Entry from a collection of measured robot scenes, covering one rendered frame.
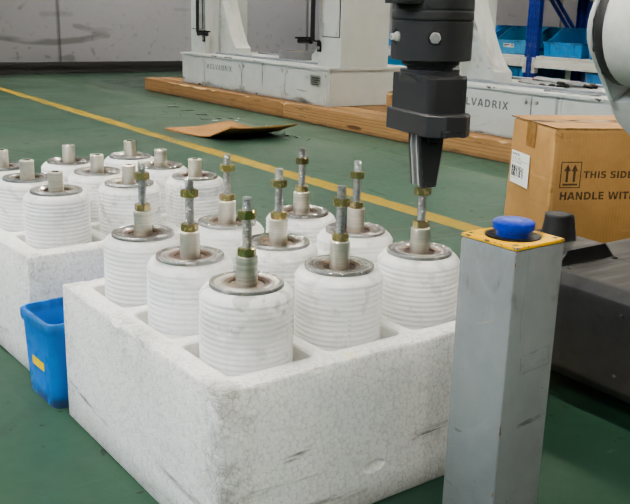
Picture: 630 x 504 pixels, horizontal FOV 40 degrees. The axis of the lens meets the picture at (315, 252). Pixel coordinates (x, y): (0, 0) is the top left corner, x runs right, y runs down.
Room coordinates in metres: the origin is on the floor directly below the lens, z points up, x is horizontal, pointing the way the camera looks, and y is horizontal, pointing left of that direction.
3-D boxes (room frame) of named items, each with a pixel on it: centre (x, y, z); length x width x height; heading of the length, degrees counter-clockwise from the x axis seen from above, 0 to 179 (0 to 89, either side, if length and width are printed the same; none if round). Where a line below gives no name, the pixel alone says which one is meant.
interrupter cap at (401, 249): (0.97, -0.12, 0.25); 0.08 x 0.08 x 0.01
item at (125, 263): (1.02, 0.21, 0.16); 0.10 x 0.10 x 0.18
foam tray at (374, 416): (1.00, 0.04, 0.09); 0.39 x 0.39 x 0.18; 37
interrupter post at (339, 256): (0.90, -0.03, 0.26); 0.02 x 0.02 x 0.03
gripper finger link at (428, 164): (0.96, -0.13, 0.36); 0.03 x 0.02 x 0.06; 114
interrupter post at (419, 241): (0.97, -0.12, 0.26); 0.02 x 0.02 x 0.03
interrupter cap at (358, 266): (0.90, -0.03, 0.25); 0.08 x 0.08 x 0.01
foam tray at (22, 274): (1.43, 0.37, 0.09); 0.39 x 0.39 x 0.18; 38
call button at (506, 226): (0.81, -0.19, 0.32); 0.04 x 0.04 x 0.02
